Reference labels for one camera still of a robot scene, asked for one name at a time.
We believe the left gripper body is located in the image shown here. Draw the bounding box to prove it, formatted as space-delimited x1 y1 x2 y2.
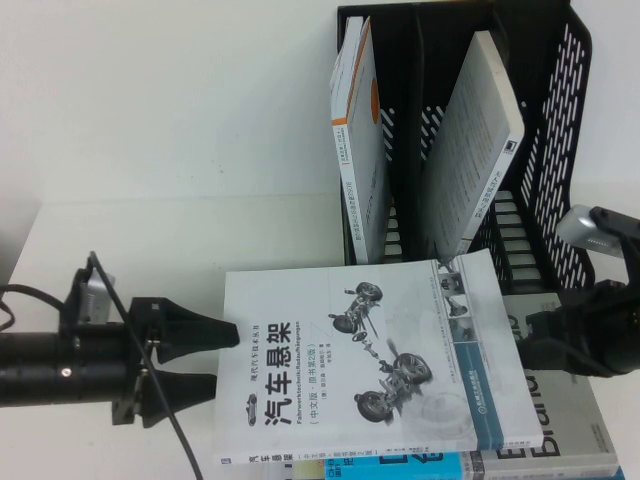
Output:
112 297 169 426

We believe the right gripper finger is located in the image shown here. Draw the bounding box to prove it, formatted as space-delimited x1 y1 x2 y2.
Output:
519 339 591 384
528 309 571 341

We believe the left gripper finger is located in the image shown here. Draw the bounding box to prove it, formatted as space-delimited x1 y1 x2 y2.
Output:
139 364 221 429
154 299 239 364

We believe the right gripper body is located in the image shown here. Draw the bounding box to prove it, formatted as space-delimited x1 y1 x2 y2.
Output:
564 279 640 381

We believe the white car suspension book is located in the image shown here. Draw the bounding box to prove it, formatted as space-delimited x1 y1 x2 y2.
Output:
213 248 544 469

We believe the blue grey Billion Dollar book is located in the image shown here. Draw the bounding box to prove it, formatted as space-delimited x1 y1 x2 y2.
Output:
319 292 621 480

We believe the cream cover book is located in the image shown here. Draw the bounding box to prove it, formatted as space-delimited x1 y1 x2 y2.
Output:
293 457 325 480

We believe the white book black logo spine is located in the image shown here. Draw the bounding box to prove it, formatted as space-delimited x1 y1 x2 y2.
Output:
419 30 526 261

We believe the white book orange stripe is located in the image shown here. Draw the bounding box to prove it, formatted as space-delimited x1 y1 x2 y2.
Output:
328 14 391 265

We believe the black plastic book stand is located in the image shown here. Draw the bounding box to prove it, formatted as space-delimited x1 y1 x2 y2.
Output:
335 1 600 301

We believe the thick black camera cable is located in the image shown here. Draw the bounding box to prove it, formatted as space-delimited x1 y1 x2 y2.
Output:
88 251 204 480

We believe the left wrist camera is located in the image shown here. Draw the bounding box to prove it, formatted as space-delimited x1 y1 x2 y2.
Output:
63 251 119 329

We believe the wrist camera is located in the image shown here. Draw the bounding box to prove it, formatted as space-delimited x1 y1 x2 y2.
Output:
556 203 640 261
63 251 119 329

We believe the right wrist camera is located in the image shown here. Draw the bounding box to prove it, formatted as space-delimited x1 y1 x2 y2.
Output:
556 203 640 261

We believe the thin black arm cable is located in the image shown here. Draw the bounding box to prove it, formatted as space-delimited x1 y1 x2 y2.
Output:
0 283 67 332

